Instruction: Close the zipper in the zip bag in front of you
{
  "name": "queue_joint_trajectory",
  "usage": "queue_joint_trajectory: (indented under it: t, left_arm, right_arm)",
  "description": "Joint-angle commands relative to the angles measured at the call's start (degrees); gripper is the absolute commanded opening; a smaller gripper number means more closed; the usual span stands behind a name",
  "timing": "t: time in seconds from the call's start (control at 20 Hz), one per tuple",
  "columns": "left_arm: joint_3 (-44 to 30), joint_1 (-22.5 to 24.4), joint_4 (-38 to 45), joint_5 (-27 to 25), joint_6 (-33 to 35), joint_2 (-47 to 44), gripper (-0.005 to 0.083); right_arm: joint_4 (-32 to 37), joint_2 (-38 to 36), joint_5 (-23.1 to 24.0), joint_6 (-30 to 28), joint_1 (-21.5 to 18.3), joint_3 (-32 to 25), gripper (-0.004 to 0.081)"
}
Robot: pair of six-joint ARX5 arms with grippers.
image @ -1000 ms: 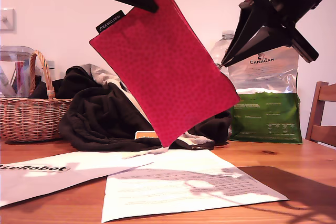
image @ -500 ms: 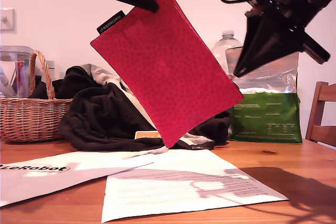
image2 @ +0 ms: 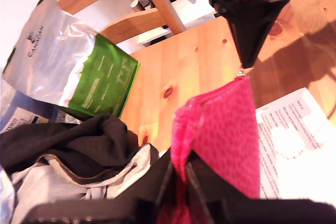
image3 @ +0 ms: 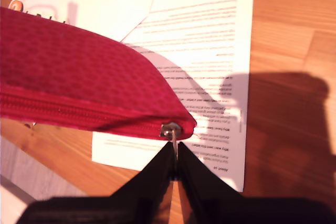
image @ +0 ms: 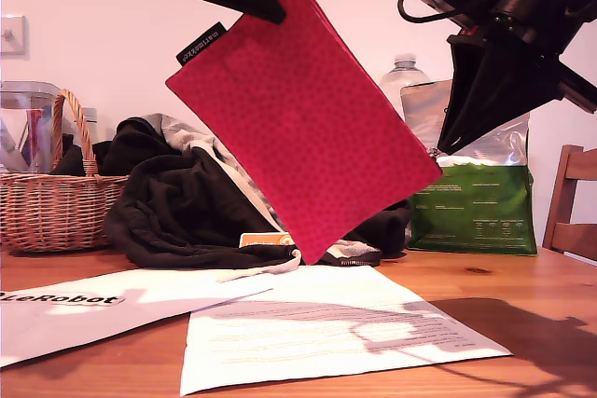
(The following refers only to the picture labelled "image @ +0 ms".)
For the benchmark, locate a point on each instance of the pink zip pouch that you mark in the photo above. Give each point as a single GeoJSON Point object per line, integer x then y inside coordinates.
{"type": "Point", "coordinates": [303, 127]}

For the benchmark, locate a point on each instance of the silver green Canagan bag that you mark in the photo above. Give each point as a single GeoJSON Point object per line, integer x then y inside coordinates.
{"type": "Point", "coordinates": [476, 211]}

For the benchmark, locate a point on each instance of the large clear water bottle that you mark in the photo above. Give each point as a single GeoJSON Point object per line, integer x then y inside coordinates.
{"type": "Point", "coordinates": [406, 76]}

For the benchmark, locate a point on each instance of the wooden chair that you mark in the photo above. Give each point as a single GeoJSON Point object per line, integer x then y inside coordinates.
{"type": "Point", "coordinates": [566, 202]}

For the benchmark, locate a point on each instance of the dark brown grey-lined hoodie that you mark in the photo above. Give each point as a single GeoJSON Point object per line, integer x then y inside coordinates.
{"type": "Point", "coordinates": [177, 211]}

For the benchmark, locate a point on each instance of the clear plastic container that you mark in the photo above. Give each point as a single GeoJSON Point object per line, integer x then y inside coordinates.
{"type": "Point", "coordinates": [28, 109]}

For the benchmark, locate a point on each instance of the orange LeRobot sticker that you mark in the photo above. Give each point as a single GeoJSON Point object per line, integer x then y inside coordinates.
{"type": "Point", "coordinates": [261, 242]}

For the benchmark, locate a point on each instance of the printed white paper sheet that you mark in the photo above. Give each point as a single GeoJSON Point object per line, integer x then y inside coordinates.
{"type": "Point", "coordinates": [303, 347]}

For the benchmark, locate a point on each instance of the white LeRobot envelope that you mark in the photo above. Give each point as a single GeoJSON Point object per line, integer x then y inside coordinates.
{"type": "Point", "coordinates": [93, 319]}

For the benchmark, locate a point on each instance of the white wall switch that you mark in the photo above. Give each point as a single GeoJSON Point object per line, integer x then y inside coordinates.
{"type": "Point", "coordinates": [11, 37]}

